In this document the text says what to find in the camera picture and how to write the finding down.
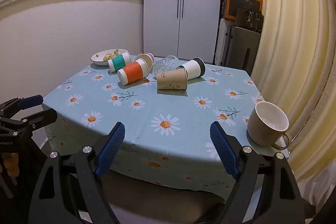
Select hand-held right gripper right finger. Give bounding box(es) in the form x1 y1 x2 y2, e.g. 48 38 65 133
209 121 306 224

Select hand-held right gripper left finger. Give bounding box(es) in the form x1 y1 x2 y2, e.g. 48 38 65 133
28 122 126 224

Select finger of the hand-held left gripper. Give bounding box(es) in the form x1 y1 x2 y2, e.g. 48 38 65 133
0 94 44 117
16 108 58 133

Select orange banded white cup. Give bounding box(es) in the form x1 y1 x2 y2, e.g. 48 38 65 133
117 58 150 85

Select white cup with black lid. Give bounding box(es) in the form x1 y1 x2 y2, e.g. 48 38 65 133
176 57 206 80

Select brown paper cup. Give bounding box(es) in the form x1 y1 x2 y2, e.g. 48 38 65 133
157 68 189 90

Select teal banded white cup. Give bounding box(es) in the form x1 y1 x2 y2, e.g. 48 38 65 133
108 51 132 73

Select pink cup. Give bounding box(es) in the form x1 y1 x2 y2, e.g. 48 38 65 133
135 53 155 71

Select clear glass cup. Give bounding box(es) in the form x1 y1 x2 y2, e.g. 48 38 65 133
152 55 180 76

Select person's left hand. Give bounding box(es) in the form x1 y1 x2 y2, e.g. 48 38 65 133
0 157 20 178

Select beige mug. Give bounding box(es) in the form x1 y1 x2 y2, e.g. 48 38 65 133
247 101 292 150

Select blue daisy tablecloth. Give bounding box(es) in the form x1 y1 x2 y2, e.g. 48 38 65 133
42 55 290 191

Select white bowl with food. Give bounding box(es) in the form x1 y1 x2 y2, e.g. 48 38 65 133
91 49 129 66

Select yellow food pieces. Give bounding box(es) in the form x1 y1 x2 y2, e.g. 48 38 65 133
103 49 121 61

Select grey suitcase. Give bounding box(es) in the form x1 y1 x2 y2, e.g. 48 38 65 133
223 25 260 74

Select white folded board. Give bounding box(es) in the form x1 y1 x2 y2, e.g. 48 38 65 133
215 18 228 66

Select cream curtain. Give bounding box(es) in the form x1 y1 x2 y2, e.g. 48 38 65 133
248 0 336 214

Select dark handbag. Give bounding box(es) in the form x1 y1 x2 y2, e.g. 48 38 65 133
235 7 264 32

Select white wardrobe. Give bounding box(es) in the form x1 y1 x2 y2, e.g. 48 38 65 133
143 0 222 64

